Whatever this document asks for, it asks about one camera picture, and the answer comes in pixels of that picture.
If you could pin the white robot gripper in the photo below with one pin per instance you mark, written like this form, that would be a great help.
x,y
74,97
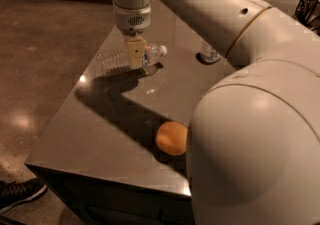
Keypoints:
x,y
132,21

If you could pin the clear plastic water bottle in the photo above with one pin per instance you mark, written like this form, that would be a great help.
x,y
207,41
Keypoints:
x,y
113,62

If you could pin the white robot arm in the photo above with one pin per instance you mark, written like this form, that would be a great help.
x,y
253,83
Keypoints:
x,y
253,154

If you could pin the upright blue-label water bottle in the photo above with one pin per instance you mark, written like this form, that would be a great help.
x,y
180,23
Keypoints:
x,y
208,54

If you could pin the orange fruit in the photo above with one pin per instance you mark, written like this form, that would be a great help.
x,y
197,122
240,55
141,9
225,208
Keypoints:
x,y
171,138

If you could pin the dark table cabinet base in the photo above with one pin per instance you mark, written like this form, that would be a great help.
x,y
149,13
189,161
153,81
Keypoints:
x,y
102,202

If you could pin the black sneaker with white sole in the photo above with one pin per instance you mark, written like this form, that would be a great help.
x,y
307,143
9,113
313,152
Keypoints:
x,y
15,193

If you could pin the black wire basket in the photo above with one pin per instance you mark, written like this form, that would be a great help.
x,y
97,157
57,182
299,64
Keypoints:
x,y
308,13

